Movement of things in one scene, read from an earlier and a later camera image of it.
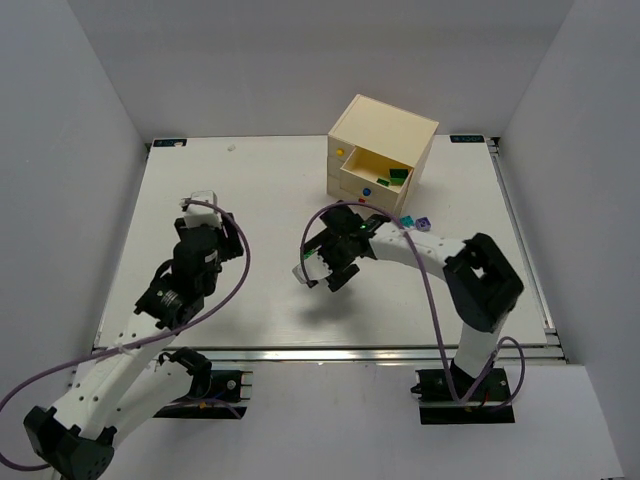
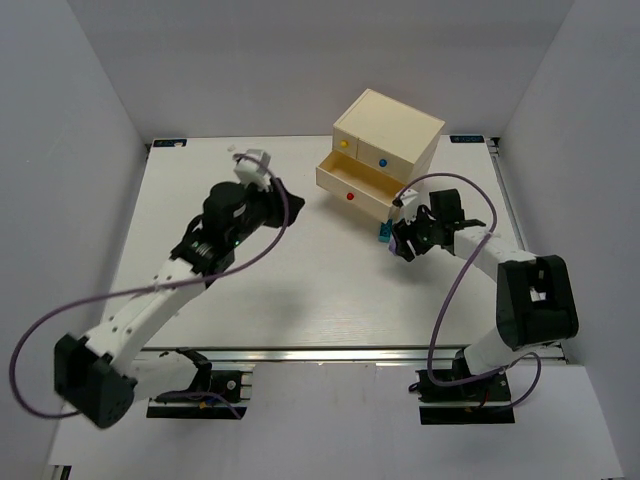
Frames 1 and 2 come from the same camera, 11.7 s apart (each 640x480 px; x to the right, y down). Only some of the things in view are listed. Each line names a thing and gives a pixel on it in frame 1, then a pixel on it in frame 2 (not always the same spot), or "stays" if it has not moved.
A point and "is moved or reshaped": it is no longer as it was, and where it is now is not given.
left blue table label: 170,143 stays
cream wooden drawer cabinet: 378,154 is moved or reshaped
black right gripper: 337,270 to 408,236
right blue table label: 467,139 stays
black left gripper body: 228,236 to 275,204
